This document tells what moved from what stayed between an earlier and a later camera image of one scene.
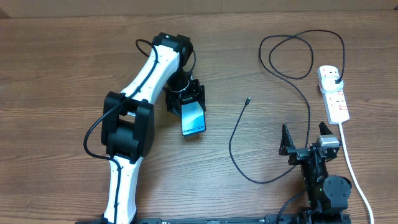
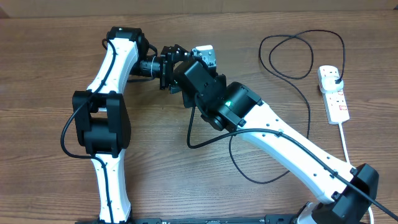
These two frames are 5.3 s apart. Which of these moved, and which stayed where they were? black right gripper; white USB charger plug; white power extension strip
Moved: black right gripper
Stayed: white power extension strip; white USB charger plug
